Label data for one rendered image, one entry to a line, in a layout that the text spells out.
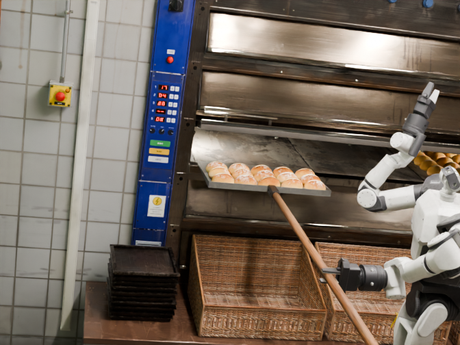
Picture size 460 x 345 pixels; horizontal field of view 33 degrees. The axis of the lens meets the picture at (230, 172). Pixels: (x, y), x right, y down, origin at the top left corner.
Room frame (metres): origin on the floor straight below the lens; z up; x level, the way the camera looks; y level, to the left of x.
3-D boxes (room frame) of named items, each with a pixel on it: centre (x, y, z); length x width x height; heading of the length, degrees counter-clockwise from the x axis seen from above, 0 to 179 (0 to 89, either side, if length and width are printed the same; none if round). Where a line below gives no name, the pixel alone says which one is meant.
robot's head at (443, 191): (2.77, -0.81, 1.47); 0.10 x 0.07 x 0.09; 179
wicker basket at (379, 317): (3.37, -0.77, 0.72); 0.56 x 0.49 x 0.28; 100
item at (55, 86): (3.29, 0.77, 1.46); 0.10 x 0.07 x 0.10; 101
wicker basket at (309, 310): (3.25, -0.19, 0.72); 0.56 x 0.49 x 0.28; 102
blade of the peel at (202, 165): (3.40, -0.15, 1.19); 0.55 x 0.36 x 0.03; 103
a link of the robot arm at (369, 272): (2.42, -0.47, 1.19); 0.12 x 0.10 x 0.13; 102
